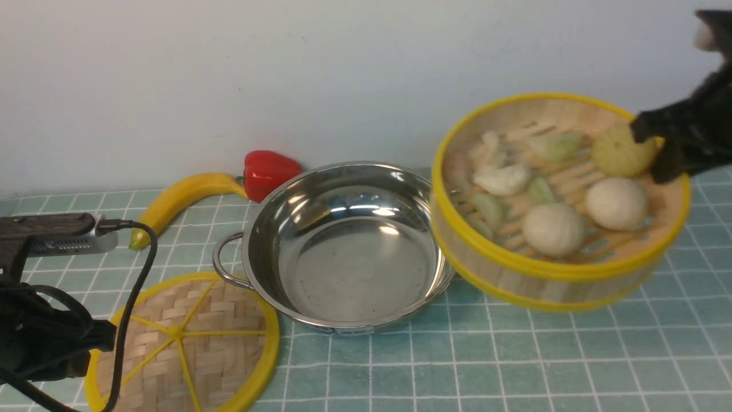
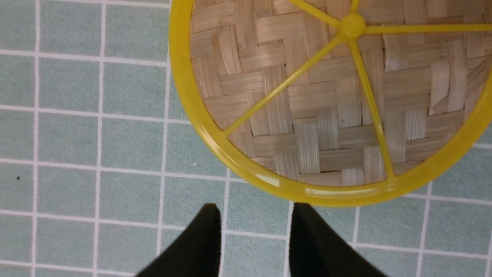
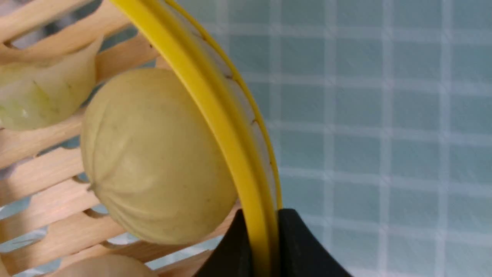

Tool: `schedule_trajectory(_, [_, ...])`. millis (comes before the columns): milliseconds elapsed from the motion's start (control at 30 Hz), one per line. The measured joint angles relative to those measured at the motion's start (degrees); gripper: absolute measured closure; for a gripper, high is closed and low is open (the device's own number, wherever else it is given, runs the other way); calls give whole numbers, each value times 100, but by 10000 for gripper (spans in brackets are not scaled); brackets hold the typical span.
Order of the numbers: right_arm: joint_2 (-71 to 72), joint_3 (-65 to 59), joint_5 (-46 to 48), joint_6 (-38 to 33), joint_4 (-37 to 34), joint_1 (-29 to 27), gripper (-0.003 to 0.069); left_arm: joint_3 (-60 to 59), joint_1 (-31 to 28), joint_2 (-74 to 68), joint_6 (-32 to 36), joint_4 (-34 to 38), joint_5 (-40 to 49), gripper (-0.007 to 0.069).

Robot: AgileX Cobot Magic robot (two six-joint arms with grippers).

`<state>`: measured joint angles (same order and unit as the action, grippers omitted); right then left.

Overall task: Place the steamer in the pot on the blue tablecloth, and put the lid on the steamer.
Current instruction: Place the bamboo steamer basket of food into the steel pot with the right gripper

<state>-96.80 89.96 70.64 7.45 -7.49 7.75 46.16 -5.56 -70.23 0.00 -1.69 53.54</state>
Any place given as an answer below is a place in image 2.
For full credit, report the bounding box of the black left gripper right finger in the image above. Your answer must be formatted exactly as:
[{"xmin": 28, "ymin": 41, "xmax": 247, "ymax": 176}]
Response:
[{"xmin": 289, "ymin": 203, "xmax": 385, "ymax": 277}]

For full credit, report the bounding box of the woven bamboo steamer lid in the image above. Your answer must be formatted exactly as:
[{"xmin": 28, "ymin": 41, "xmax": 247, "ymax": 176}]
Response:
[{"xmin": 169, "ymin": 0, "xmax": 491, "ymax": 207}]

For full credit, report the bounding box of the green checkered tablecloth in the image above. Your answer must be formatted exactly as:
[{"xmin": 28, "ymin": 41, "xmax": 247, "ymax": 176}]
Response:
[{"xmin": 1, "ymin": 0, "xmax": 491, "ymax": 277}]

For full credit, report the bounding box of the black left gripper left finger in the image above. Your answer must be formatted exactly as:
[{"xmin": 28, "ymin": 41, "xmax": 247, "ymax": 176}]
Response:
[{"xmin": 137, "ymin": 204, "xmax": 221, "ymax": 277}]

